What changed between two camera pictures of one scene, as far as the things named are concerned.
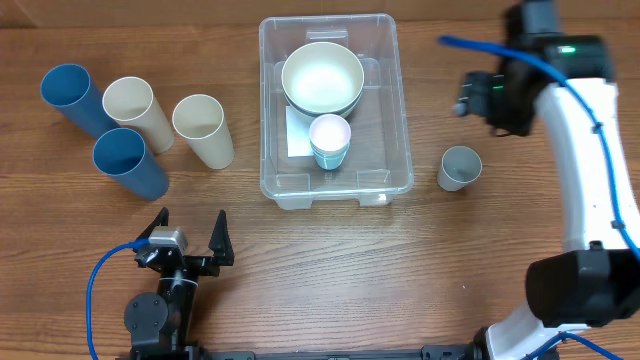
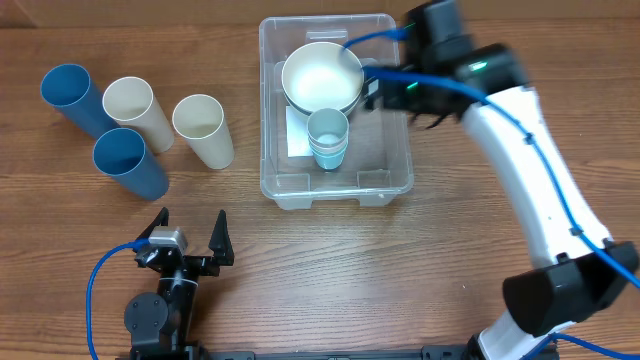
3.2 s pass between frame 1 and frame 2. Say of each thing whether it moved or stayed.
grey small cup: moved
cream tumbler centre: stayed
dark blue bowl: stayed
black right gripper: moved
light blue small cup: stayed
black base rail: stayed
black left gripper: stayed
